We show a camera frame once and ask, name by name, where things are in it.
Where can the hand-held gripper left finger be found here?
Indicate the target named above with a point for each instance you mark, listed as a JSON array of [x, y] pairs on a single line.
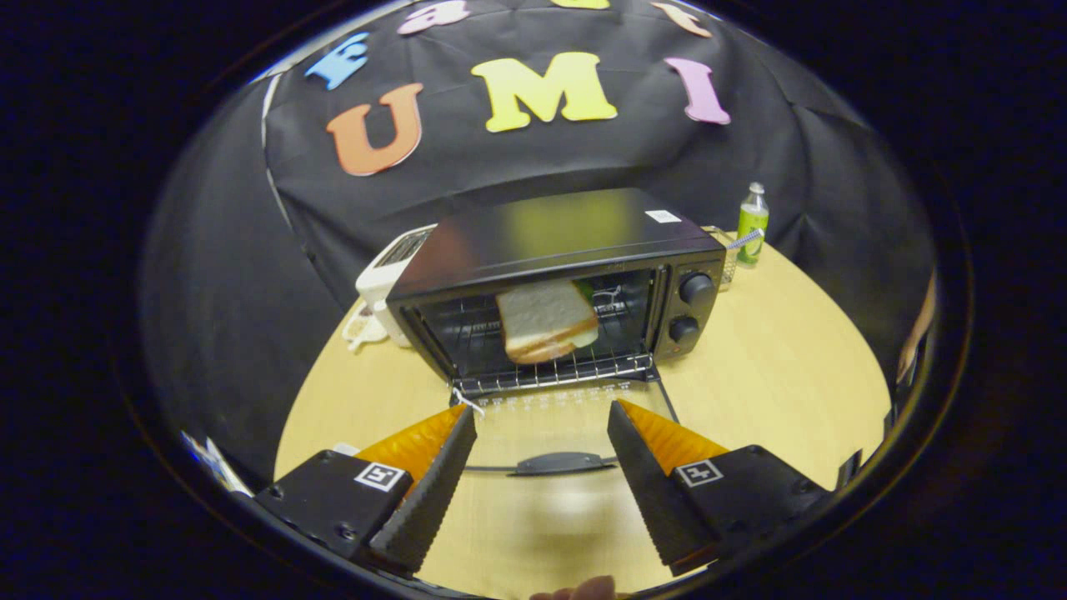
[[429, 500]]

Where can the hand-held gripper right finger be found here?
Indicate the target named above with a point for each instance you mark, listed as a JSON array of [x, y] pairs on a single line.
[[654, 500]]

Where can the white bread sandwich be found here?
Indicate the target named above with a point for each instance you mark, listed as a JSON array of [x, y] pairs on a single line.
[[542, 321]]

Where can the black toaster oven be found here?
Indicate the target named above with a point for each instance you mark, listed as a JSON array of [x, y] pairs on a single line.
[[567, 225]]

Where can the white bread toaster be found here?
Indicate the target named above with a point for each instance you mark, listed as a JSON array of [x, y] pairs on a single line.
[[383, 275]]

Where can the green drink bottle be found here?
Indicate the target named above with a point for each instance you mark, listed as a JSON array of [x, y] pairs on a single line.
[[752, 233]]

